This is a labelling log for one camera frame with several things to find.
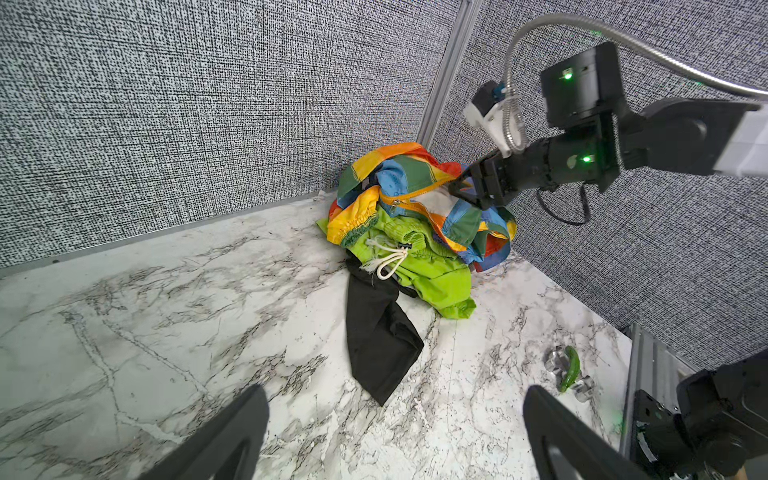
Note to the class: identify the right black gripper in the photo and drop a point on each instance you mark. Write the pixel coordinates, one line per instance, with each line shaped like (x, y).
(496, 180)

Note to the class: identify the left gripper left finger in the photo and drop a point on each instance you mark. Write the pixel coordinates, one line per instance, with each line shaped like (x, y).
(226, 447)

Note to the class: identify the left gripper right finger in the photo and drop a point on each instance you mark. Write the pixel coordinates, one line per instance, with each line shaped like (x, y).
(563, 447)

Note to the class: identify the neon green shorts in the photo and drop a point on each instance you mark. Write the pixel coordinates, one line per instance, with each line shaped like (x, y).
(400, 254)

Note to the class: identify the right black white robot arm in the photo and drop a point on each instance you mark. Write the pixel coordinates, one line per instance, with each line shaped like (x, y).
(600, 135)

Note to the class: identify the rainbow patchwork cloth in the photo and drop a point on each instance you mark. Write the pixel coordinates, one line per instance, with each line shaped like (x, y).
(406, 180)

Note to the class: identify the black cloth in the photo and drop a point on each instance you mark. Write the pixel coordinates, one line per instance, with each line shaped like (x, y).
(382, 342)

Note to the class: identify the green pepper candy wrapper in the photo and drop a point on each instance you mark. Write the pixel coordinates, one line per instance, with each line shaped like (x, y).
(565, 364)

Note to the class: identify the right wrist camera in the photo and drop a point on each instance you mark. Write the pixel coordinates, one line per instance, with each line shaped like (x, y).
(497, 113)

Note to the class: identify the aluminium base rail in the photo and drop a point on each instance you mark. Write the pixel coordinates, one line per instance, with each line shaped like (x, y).
(655, 369)

